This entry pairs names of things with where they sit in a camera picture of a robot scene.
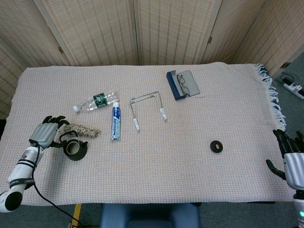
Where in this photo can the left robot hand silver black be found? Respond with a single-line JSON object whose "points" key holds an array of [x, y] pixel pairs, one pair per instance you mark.
{"points": [[44, 135]]}

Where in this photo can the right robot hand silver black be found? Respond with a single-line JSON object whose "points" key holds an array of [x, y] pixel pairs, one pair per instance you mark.
{"points": [[294, 166]]}

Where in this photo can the black teapot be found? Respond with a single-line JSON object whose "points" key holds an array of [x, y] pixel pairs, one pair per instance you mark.
{"points": [[76, 155]]}

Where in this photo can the black teapot lid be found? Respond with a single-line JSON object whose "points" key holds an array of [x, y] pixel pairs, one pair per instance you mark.
{"points": [[216, 146]]}

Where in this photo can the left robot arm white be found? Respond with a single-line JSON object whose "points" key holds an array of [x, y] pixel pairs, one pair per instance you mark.
{"points": [[20, 171]]}

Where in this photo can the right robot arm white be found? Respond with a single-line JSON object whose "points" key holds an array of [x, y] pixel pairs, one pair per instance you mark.
{"points": [[299, 206]]}

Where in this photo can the clear plastic water bottle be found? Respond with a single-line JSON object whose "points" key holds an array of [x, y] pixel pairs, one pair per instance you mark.
{"points": [[95, 101]]}

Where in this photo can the blue white toothpaste tube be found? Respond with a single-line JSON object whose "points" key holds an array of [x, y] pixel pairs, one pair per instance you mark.
{"points": [[116, 121]]}

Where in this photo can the white power strip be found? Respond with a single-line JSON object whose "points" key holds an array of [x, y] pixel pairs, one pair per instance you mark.
{"points": [[295, 89]]}

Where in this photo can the yellow floor tape strip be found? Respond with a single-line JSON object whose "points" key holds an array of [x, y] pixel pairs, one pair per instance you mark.
{"points": [[76, 213]]}

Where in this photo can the beige woven folding screen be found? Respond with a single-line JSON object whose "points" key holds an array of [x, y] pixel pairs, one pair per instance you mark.
{"points": [[99, 31]]}

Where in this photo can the pink waffle tablecloth with fringe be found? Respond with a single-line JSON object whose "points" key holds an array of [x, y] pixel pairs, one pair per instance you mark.
{"points": [[166, 171]]}

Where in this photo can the blue chair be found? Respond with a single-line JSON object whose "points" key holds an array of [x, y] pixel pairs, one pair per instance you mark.
{"points": [[149, 216]]}

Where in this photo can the blue glasses case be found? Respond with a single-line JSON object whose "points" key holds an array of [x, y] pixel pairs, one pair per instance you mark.
{"points": [[174, 89]]}

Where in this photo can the black frame eyeglasses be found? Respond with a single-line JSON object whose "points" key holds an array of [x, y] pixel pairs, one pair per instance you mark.
{"points": [[185, 89]]}

